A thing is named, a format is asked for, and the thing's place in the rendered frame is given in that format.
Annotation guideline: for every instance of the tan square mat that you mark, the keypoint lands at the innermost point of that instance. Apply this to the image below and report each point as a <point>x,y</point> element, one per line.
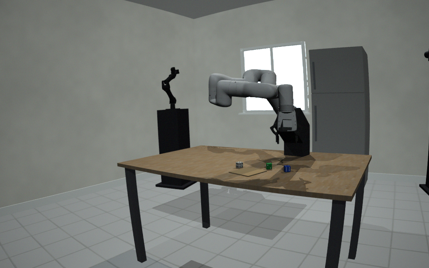
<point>248,171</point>

